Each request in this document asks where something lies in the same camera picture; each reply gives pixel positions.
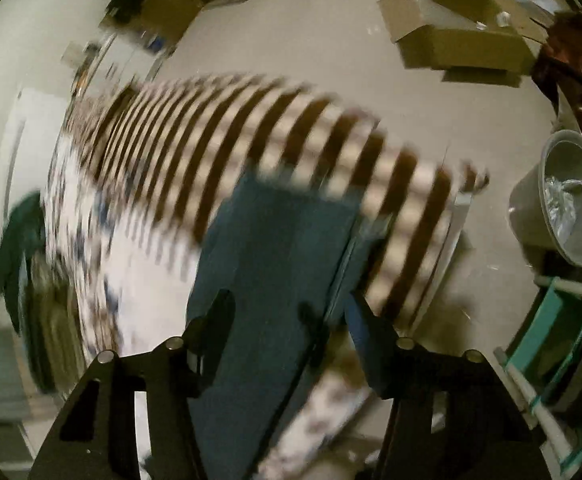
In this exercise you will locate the teal metal rack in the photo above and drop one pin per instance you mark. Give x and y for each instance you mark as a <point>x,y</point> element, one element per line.
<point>544,363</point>

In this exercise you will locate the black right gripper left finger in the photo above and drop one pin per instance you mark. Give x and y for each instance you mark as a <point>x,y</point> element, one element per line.
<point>180,370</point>

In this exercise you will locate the open cardboard box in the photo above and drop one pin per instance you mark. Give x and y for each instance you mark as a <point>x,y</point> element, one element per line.
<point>481,41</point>

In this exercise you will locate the grey plastic bucket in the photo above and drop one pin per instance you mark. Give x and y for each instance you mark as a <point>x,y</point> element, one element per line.
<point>545,206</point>

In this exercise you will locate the white floral bed sheet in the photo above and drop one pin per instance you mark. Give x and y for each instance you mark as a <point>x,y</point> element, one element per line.
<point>131,297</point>

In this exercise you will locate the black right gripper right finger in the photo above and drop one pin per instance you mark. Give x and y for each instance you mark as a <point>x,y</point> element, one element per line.
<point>393,369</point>

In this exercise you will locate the brown checkered blanket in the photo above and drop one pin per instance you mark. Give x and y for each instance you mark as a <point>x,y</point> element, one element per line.
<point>167,153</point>

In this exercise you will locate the dark green clothing pile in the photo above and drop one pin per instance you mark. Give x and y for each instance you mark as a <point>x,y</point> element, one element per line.
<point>22,236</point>

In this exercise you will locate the dark blue denim pant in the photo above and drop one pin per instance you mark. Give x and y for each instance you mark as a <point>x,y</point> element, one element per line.
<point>288,257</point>

